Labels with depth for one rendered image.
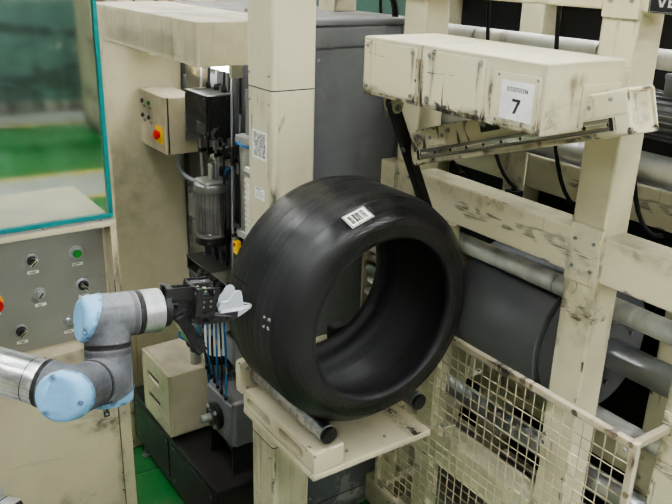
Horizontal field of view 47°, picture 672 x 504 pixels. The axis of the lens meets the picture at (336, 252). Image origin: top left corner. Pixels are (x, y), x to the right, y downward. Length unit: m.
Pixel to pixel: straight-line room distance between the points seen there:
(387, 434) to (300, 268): 0.61
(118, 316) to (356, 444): 0.77
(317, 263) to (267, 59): 0.56
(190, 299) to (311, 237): 0.29
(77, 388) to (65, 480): 1.12
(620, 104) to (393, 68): 0.57
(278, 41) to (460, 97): 0.47
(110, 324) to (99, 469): 1.06
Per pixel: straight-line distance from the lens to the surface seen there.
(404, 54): 1.91
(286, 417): 2.01
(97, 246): 2.28
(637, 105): 1.69
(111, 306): 1.55
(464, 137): 1.96
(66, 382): 1.43
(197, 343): 1.67
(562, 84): 1.64
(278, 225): 1.75
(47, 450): 2.45
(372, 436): 2.06
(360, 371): 2.10
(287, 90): 1.94
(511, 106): 1.66
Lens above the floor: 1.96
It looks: 21 degrees down
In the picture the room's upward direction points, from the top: 2 degrees clockwise
